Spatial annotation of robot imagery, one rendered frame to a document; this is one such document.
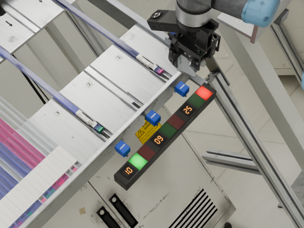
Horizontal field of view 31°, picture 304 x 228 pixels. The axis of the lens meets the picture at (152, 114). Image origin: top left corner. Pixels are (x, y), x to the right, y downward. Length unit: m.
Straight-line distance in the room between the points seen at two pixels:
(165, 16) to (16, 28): 0.49
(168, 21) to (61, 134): 0.38
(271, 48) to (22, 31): 1.32
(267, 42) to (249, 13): 1.51
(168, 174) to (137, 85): 0.48
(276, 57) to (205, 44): 1.42
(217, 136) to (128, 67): 1.21
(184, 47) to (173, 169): 0.70
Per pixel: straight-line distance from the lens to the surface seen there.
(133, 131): 1.37
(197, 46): 1.18
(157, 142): 1.33
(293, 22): 2.35
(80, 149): 1.32
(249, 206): 2.09
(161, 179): 1.78
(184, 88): 1.38
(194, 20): 1.10
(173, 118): 1.36
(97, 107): 1.37
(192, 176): 1.85
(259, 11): 1.02
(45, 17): 1.55
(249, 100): 2.70
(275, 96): 1.74
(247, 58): 1.67
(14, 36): 1.53
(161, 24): 1.20
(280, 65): 2.58
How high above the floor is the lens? 1.23
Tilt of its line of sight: 23 degrees down
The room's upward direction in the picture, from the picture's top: 35 degrees counter-clockwise
